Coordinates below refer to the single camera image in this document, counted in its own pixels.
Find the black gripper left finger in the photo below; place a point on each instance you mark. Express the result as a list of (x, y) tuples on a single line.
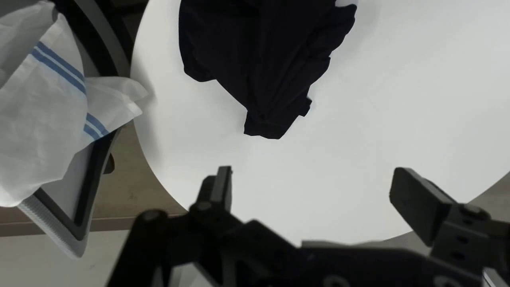
[(215, 194)]

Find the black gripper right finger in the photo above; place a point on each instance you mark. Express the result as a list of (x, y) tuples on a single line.
[(458, 234)]

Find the black towel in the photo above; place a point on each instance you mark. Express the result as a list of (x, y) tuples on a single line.
[(265, 54)]

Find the grey mesh office chair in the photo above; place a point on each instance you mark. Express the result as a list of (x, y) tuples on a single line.
[(64, 210)]

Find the white blue-striped towel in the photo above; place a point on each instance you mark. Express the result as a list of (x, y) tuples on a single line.
[(50, 109)]

